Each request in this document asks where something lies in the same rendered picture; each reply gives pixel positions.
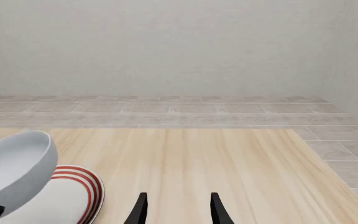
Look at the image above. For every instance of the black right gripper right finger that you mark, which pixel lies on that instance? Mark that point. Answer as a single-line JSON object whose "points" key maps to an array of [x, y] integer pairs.
{"points": [[217, 212]]}

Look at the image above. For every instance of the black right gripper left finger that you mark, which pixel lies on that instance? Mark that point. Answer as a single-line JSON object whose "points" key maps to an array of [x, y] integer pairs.
{"points": [[138, 212]]}

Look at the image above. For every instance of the white bowl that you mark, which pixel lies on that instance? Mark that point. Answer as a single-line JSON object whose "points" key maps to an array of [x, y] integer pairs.
{"points": [[17, 161]]}

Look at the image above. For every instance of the white plate with red rings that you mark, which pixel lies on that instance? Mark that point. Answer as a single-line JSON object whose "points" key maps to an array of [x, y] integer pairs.
{"points": [[64, 200]]}

